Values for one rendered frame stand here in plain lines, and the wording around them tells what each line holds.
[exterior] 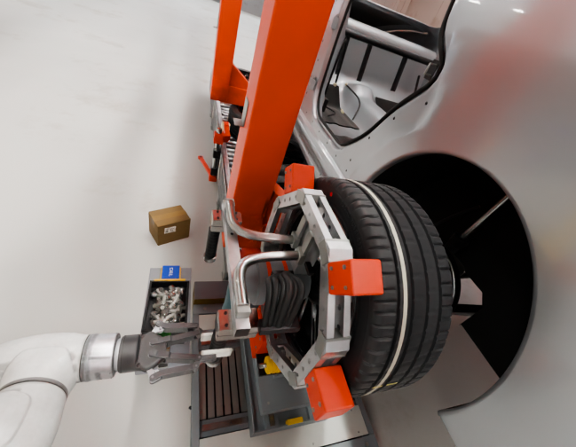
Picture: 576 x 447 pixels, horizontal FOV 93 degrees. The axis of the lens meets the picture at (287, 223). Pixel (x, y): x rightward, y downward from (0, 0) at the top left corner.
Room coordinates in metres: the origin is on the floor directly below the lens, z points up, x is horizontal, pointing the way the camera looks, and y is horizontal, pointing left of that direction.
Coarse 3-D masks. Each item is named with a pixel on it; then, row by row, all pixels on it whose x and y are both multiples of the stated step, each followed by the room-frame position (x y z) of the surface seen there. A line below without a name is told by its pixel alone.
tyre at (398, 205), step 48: (336, 192) 0.66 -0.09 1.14; (384, 192) 0.70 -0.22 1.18; (384, 240) 0.51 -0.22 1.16; (432, 240) 0.58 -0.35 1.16; (384, 288) 0.42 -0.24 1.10; (432, 288) 0.48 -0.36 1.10; (288, 336) 0.54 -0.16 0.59; (384, 336) 0.36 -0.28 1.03; (432, 336) 0.42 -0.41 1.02; (384, 384) 0.35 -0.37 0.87
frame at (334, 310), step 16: (304, 192) 0.64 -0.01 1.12; (320, 192) 0.67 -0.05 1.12; (272, 208) 0.79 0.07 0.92; (288, 208) 0.77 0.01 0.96; (304, 208) 0.61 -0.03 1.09; (320, 208) 0.62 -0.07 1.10; (272, 224) 0.76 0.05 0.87; (320, 224) 0.53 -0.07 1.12; (336, 224) 0.55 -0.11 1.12; (320, 240) 0.50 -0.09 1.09; (336, 240) 0.49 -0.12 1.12; (320, 256) 0.46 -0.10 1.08; (336, 256) 0.46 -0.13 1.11; (320, 272) 0.44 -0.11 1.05; (320, 288) 0.42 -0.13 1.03; (320, 304) 0.40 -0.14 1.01; (336, 304) 0.41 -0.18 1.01; (320, 320) 0.37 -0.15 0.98; (336, 320) 0.39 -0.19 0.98; (272, 336) 0.50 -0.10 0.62; (320, 336) 0.35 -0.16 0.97; (336, 336) 0.35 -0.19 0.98; (272, 352) 0.45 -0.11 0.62; (288, 352) 0.45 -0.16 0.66; (320, 352) 0.32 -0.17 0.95; (336, 352) 0.33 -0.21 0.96; (288, 368) 0.37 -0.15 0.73; (304, 368) 0.33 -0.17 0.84; (304, 384) 0.33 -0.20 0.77
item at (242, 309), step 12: (312, 240) 0.52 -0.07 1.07; (264, 252) 0.48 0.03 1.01; (276, 252) 0.49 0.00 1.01; (288, 252) 0.51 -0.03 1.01; (300, 252) 0.52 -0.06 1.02; (240, 264) 0.41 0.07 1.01; (252, 264) 0.44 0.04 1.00; (300, 264) 0.51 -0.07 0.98; (240, 276) 0.38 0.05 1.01; (240, 288) 0.35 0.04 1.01; (240, 300) 0.33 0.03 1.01; (240, 312) 0.31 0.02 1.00
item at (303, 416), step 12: (252, 360) 0.62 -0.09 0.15; (252, 372) 0.56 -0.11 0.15; (252, 384) 0.52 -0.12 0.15; (252, 396) 0.47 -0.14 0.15; (252, 408) 0.42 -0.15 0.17; (300, 408) 0.50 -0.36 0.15; (252, 420) 0.38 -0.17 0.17; (264, 420) 0.40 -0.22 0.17; (276, 420) 0.41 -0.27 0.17; (288, 420) 0.43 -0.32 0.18; (300, 420) 0.44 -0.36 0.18; (312, 420) 0.47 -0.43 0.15; (252, 432) 0.35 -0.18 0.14; (264, 432) 0.37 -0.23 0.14
